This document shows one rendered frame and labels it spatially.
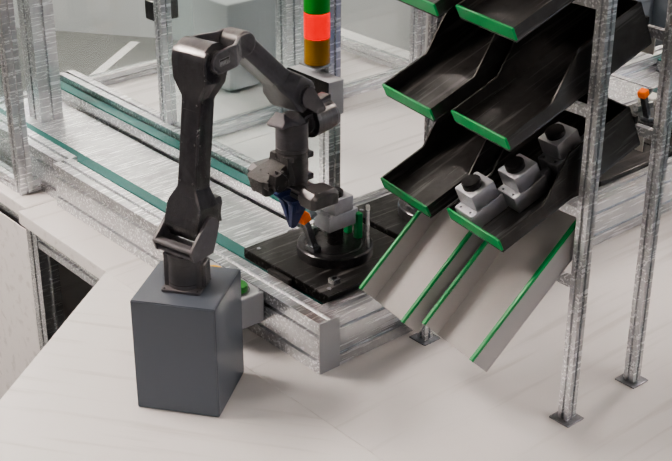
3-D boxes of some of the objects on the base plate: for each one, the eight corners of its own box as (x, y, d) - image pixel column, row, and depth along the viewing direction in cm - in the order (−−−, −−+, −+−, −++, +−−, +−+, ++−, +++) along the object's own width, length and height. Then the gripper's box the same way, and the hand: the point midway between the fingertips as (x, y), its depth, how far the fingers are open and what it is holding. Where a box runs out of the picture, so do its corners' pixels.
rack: (567, 428, 200) (617, -74, 165) (408, 337, 225) (423, -115, 190) (648, 381, 212) (710, -95, 178) (489, 299, 237) (516, -132, 203)
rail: (319, 375, 214) (319, 319, 209) (57, 205, 274) (52, 159, 270) (344, 363, 217) (344, 309, 212) (79, 198, 278) (75, 153, 273)
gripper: (341, 157, 210) (340, 240, 217) (272, 125, 223) (273, 205, 230) (312, 166, 207) (312, 250, 213) (244, 134, 220) (246, 214, 226)
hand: (292, 209), depth 220 cm, fingers closed
